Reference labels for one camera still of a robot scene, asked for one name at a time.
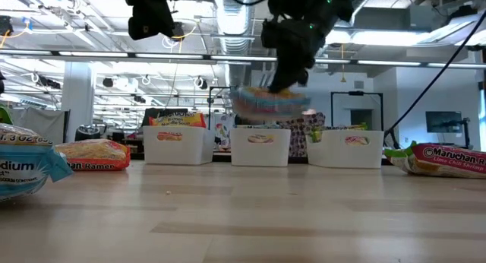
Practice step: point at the overhead LED light bar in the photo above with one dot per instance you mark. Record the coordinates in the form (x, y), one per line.
(190, 57)

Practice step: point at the black metal frame stand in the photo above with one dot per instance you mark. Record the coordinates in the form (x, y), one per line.
(357, 93)
(220, 87)

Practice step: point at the black round wheeled device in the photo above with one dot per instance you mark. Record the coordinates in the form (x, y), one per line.
(89, 132)

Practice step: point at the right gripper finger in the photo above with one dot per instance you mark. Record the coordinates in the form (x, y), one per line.
(304, 71)
(284, 76)

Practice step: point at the grey curtain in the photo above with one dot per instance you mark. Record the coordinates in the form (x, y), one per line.
(38, 122)

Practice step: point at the black ceiling camera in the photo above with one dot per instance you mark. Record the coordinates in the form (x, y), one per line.
(179, 33)
(5, 25)

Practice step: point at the dark wall monitor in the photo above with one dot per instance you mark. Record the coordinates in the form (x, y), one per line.
(442, 121)

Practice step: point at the black aluminium table frame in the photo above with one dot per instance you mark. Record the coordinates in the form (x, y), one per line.
(222, 157)

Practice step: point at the patterned fabric cover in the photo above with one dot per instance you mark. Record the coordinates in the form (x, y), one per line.
(298, 141)

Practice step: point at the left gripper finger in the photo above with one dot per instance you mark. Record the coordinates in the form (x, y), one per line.
(152, 23)

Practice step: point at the white pillar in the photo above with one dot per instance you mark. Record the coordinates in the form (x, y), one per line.
(77, 99)

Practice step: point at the white plastic bin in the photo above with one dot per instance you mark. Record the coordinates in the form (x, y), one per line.
(260, 156)
(341, 158)
(190, 153)

